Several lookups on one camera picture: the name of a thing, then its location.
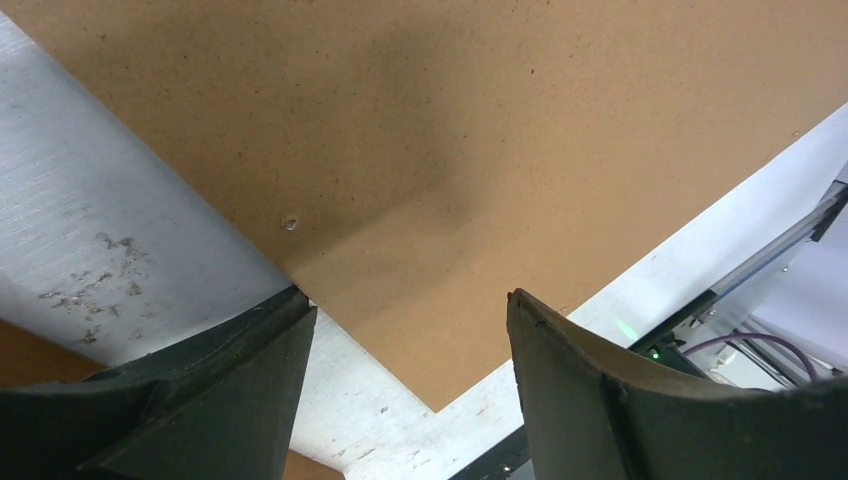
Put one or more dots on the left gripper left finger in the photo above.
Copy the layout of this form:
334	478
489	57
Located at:
218	405

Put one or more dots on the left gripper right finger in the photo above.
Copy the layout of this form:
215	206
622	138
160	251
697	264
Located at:
594	410

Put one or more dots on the brown backing board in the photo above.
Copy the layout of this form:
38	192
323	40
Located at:
408	163

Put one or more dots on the wooden picture frame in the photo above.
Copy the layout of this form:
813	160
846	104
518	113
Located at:
29	359

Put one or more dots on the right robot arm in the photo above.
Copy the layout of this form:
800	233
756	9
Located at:
662	346

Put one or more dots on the aluminium rail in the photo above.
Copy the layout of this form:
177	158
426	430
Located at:
811	227

